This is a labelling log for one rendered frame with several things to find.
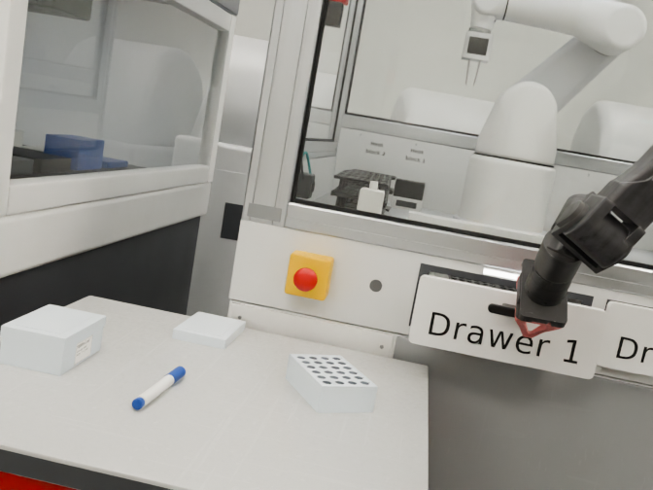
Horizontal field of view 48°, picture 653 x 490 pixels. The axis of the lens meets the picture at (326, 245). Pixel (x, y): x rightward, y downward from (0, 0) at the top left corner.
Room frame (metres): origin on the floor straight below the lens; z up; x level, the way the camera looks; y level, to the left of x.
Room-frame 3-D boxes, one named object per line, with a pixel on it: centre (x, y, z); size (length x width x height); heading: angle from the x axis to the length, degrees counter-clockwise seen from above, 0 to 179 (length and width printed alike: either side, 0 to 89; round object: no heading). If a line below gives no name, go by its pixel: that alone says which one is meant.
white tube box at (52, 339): (0.96, 0.34, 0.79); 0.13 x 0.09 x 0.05; 175
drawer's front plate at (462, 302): (1.13, -0.30, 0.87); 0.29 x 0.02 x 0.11; 84
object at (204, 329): (1.19, 0.17, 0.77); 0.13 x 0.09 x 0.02; 173
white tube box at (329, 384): (1.00, -0.04, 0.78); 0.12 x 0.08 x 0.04; 25
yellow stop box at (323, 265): (1.25, 0.02, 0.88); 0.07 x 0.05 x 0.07; 84
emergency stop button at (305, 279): (1.21, 0.02, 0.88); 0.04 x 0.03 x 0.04; 84
